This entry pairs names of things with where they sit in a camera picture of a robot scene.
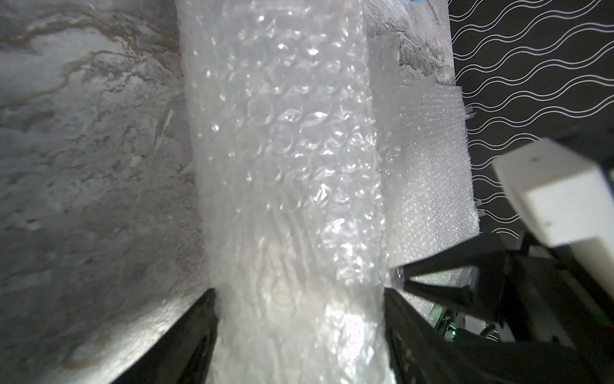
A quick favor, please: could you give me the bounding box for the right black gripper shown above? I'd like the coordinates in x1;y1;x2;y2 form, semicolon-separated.
395;234;613;383

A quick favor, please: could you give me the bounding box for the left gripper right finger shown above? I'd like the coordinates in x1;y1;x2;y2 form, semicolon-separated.
384;288;480;383

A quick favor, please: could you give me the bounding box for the bubble wrap roll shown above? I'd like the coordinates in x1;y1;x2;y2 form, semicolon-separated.
176;1;394;383

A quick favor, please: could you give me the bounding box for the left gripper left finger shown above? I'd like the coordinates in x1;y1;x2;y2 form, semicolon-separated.
115;288;218;384

